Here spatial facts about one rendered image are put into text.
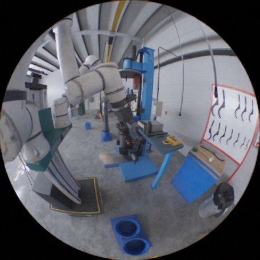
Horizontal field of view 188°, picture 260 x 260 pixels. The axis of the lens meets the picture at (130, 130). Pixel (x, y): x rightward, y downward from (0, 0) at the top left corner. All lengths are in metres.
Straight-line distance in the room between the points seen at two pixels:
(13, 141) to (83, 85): 0.26
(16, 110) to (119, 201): 1.65
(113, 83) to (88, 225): 1.77
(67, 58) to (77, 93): 0.24
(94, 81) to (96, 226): 1.71
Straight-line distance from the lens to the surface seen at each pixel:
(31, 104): 0.46
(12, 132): 0.27
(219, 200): 1.66
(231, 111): 2.37
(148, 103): 1.68
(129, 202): 1.63
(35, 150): 0.49
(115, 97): 0.31
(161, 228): 1.68
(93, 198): 1.38
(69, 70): 0.41
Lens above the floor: 1.57
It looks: 23 degrees down
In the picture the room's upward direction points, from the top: 3 degrees clockwise
